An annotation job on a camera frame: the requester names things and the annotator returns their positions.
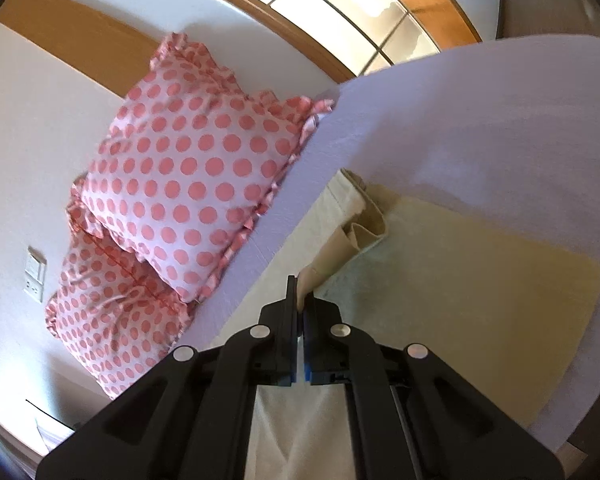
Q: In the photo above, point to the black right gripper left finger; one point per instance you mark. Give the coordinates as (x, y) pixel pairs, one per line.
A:
(279, 365)

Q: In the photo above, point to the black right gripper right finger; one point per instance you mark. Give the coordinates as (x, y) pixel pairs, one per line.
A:
(326, 357)

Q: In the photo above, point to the beige khaki pants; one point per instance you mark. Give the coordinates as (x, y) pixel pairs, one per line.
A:
(505, 311)

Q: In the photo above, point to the lower pink polka dot pillow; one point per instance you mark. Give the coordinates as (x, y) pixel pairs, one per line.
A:
(113, 313)

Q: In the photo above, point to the pink polka dot pillow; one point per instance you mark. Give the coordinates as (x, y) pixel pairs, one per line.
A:
(113, 313)
(189, 165)

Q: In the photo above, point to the upper pink polka dot pillow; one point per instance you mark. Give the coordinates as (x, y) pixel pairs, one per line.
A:
(189, 165)

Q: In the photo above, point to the bed with lavender sheet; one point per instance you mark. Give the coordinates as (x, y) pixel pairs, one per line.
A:
(508, 130)

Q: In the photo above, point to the shoji paper sliding window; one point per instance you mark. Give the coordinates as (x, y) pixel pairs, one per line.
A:
(365, 35)

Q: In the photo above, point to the wooden headboard panel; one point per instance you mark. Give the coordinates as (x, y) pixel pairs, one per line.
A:
(114, 54)

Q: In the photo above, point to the white wall outlet plate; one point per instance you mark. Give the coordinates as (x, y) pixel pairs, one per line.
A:
(34, 275)

